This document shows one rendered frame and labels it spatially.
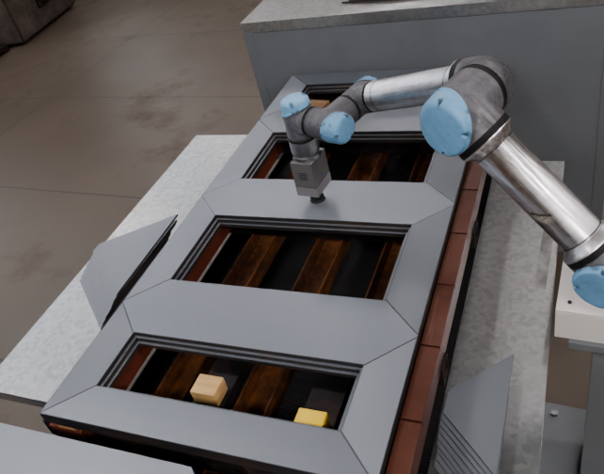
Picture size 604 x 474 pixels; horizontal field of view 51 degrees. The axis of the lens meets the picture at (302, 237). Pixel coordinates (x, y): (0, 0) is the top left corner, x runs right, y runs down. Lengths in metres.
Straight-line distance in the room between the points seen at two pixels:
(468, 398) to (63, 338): 1.03
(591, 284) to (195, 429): 0.79
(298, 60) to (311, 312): 1.31
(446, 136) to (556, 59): 1.14
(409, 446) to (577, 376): 1.23
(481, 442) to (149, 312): 0.80
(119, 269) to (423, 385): 0.95
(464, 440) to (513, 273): 0.52
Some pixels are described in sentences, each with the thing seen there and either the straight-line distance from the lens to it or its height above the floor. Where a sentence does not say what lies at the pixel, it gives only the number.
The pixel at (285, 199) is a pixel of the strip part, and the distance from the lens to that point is 1.76.
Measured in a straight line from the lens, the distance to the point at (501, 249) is 1.74.
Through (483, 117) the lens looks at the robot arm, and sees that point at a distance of 1.21.
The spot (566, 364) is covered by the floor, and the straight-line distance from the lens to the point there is 2.37.
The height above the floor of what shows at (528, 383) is 0.68.
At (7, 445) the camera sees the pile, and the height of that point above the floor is 0.85.
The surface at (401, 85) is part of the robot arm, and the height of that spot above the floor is 1.18.
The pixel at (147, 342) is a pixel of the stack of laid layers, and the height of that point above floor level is 0.83.
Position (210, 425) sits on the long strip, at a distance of 1.28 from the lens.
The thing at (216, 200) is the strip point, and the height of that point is 0.85.
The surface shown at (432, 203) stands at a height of 0.85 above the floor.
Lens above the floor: 1.82
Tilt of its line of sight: 37 degrees down
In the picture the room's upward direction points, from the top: 15 degrees counter-clockwise
